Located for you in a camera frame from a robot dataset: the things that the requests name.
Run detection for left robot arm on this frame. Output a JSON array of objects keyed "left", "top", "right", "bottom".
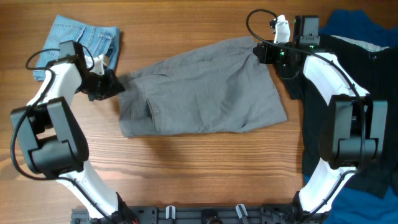
[{"left": 10, "top": 40, "right": 137, "bottom": 223}]

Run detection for black garment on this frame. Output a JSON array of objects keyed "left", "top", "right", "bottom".
[{"left": 281, "top": 32, "right": 398, "bottom": 200}]

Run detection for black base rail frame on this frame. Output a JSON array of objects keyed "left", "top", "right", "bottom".
[{"left": 70, "top": 203, "right": 312, "bottom": 224}]

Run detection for grey cotton shorts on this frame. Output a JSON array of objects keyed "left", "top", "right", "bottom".
[{"left": 119, "top": 36, "right": 287, "bottom": 138}]

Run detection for right black cable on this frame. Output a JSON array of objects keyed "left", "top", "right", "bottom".
[{"left": 246, "top": 8, "right": 368, "bottom": 218}]

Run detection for blue shirt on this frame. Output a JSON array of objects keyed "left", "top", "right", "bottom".
[{"left": 320, "top": 10, "right": 397, "bottom": 223}]

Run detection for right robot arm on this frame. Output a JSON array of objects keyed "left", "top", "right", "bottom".
[{"left": 253, "top": 15, "right": 387, "bottom": 221}]

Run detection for folded blue denim jeans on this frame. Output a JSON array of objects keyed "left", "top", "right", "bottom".
[{"left": 36, "top": 15, "right": 121, "bottom": 70}]

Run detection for light grey garment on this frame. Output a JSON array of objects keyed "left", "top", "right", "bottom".
[{"left": 333, "top": 35, "right": 389, "bottom": 52}]

